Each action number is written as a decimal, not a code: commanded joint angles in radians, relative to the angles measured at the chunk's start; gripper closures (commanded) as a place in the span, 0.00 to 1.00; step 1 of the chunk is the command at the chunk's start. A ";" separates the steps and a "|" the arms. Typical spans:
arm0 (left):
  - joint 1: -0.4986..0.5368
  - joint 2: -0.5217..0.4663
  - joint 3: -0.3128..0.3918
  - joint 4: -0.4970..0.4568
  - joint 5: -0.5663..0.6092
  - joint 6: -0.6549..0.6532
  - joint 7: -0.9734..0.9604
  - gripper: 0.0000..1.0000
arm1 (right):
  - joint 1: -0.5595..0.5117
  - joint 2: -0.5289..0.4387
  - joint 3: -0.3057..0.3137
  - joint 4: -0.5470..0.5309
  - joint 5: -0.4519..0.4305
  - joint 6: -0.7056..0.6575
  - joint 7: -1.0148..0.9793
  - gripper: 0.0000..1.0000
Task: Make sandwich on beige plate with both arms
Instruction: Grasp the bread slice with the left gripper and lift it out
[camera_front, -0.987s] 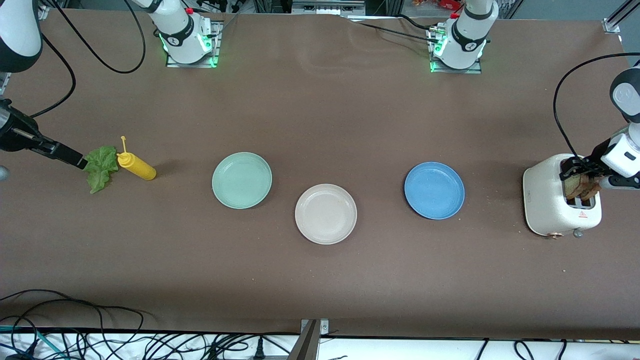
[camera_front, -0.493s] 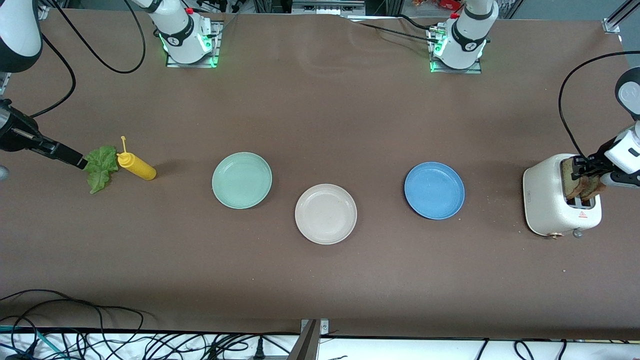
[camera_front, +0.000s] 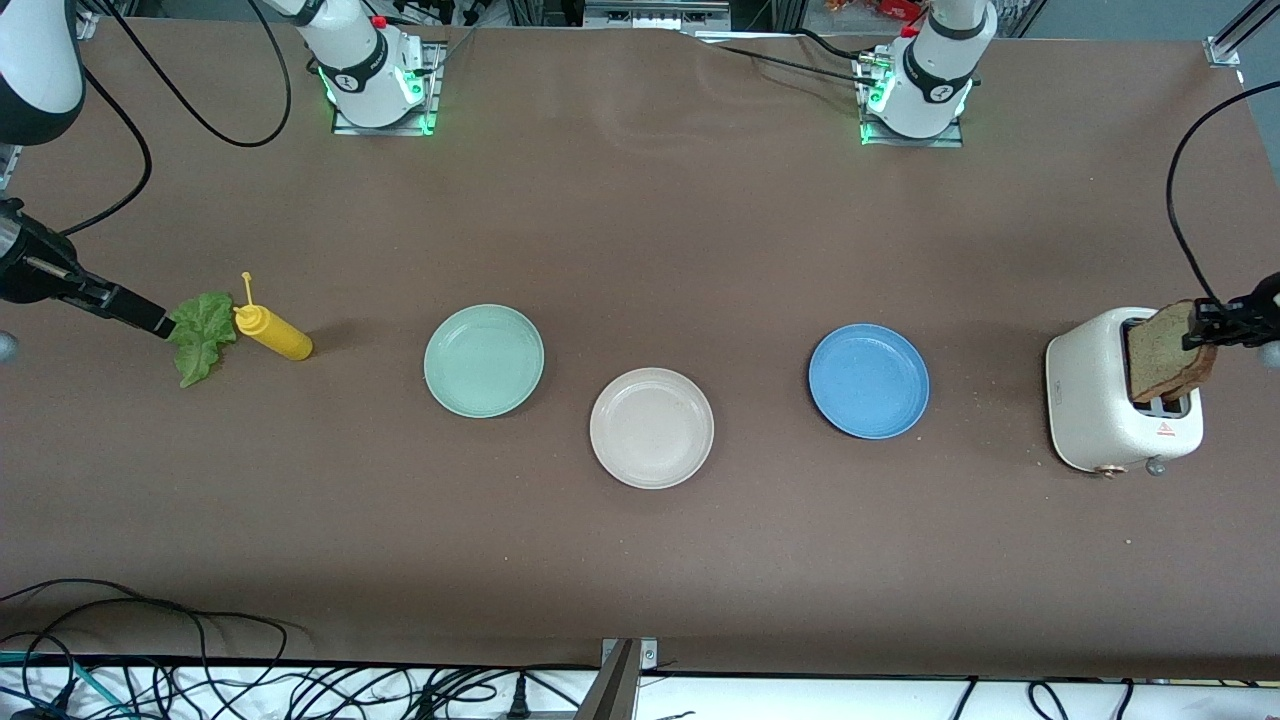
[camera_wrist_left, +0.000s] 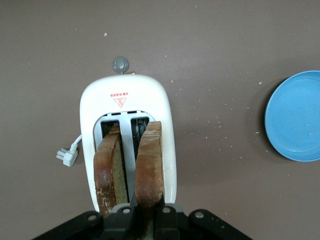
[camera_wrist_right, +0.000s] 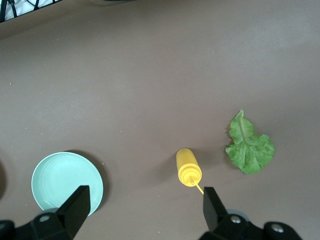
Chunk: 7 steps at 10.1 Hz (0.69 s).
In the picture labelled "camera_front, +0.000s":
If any white toaster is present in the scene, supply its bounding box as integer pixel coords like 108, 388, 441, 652
1045, 306, 1205, 479

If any aluminium frame profile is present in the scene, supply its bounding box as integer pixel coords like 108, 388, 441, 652
1205, 0, 1280, 69

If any black looped cable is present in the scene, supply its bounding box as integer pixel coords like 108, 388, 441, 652
0, 578, 291, 691

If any blue plate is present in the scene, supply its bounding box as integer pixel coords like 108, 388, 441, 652
808, 322, 931, 441

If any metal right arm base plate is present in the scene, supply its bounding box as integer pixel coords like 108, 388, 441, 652
330, 40, 443, 137

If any black base cable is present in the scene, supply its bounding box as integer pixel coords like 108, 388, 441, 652
715, 28, 886, 89

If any grey metal box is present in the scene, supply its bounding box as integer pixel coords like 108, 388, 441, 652
583, 0, 731, 31

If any brown table cover sheet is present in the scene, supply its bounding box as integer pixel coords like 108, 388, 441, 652
0, 18, 1280, 681

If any teal cable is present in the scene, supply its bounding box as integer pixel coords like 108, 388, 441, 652
0, 650, 136, 719

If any green lettuce leaf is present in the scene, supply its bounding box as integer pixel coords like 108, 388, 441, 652
165, 291, 241, 389

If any grey metal bracket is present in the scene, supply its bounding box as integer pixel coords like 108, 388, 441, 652
572, 637, 659, 720

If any yellow mustard squeeze bottle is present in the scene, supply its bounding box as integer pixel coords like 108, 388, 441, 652
233, 271, 314, 362

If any red snack packaging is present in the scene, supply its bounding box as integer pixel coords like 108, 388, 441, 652
825, 0, 926, 23

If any beige plate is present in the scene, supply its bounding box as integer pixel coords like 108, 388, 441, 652
589, 367, 716, 491

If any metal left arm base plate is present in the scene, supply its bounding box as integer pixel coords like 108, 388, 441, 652
858, 55, 966, 149

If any light green plate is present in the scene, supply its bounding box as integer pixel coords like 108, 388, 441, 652
423, 303, 546, 419

